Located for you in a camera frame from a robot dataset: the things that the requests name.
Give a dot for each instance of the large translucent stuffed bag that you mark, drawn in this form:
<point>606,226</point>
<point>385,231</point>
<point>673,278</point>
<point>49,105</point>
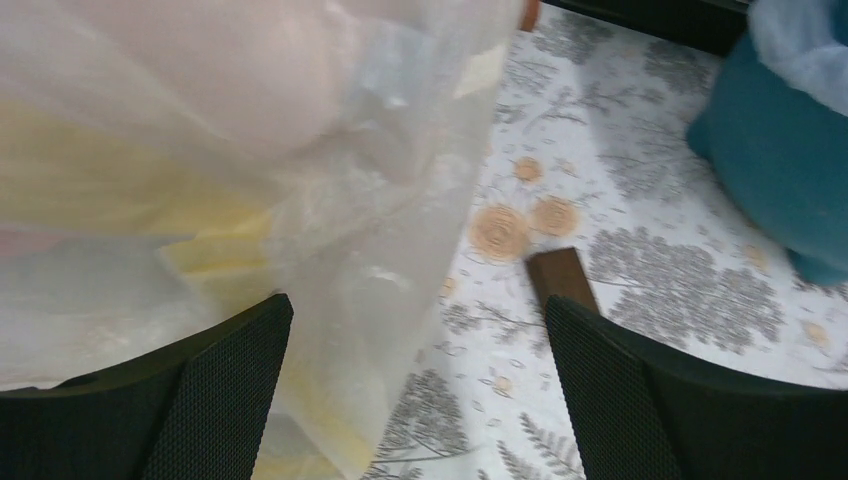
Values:
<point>166,165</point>

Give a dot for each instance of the small dark brown block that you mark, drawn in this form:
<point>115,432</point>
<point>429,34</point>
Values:
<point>560,273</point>

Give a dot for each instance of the brown wooden block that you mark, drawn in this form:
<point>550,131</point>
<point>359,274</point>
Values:
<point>530,15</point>

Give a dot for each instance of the floral patterned table mat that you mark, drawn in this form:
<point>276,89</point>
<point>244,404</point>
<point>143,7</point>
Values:
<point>588,151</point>

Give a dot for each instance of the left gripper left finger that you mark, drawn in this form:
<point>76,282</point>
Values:
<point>194,409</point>

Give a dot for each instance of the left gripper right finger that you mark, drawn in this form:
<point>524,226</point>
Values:
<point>642,410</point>

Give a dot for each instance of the teal plastic trash bin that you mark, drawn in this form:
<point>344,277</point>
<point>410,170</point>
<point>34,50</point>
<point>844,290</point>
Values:
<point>782,159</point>

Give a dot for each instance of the light blue plastic trash bag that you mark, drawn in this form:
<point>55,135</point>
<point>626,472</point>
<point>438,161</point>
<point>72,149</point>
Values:
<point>804,43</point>

